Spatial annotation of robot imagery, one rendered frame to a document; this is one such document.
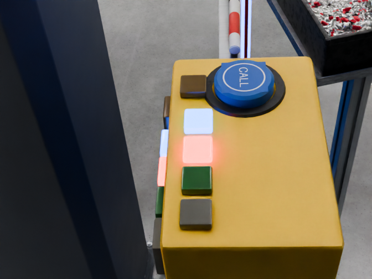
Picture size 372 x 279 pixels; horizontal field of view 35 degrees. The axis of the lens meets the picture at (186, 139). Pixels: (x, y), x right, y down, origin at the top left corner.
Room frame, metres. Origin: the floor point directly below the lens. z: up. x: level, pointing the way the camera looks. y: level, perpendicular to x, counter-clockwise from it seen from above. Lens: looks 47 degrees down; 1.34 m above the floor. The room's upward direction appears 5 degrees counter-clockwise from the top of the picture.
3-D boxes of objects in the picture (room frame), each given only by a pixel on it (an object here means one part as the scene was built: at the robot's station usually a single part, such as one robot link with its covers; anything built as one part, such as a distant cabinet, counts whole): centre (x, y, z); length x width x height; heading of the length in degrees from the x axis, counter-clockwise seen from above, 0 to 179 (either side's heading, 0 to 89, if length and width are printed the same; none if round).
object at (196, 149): (0.24, -0.01, 1.08); 0.02 x 0.02 x 0.01; 84
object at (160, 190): (0.22, 0.02, 1.04); 0.02 x 0.01 x 0.03; 174
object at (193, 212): (0.19, 0.00, 1.08); 0.02 x 0.02 x 0.01; 84
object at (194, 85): (0.30, -0.01, 1.08); 0.02 x 0.02 x 0.01; 84
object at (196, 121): (0.26, -0.01, 1.08); 0.02 x 0.02 x 0.01; 84
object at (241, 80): (0.29, -0.04, 1.08); 0.04 x 0.04 x 0.02
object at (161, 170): (0.24, 0.02, 1.04); 0.02 x 0.01 x 0.03; 174
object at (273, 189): (0.25, -0.04, 1.02); 0.16 x 0.10 x 0.11; 174
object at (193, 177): (0.22, 0.00, 1.08); 0.02 x 0.02 x 0.01; 84
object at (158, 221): (0.19, 0.02, 1.04); 0.02 x 0.01 x 0.03; 174
